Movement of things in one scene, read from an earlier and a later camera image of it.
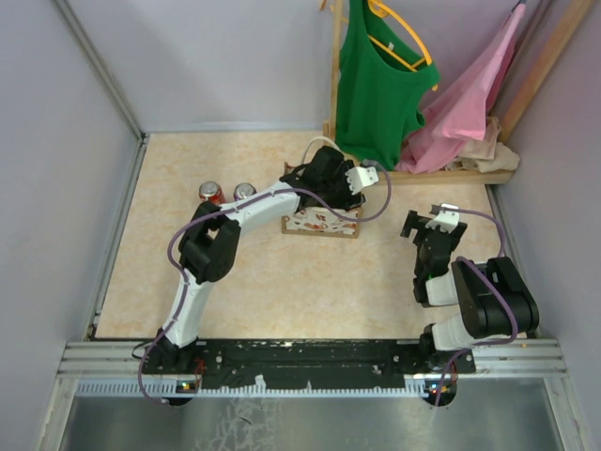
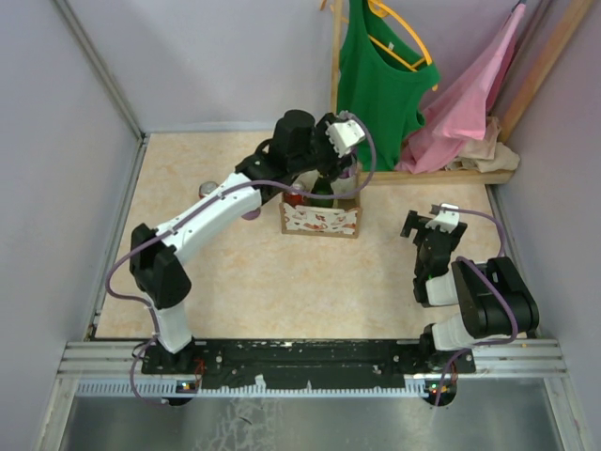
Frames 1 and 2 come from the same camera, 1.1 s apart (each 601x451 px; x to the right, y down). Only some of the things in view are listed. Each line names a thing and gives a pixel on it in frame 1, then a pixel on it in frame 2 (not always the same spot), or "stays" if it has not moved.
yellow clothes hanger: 382,8 stays
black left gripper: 345,191 to 335,163
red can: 209,191 stays
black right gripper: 427,235 stays
